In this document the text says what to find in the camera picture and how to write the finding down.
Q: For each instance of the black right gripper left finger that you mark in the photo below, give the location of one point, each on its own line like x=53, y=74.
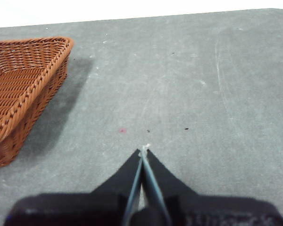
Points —
x=85, y=209

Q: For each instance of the brown woven wicker basket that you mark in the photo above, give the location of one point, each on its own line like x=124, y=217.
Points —
x=19, y=89

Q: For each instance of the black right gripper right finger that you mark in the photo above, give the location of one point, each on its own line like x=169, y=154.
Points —
x=202, y=212

